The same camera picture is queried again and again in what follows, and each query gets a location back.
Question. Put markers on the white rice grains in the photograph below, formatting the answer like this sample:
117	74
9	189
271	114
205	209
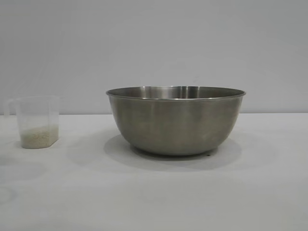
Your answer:
39	138

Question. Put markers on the translucent plastic measuring cup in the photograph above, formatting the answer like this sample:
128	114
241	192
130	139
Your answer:
36	113

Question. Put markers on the stainless steel mixing bowl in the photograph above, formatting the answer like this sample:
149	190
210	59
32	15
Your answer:
176	125

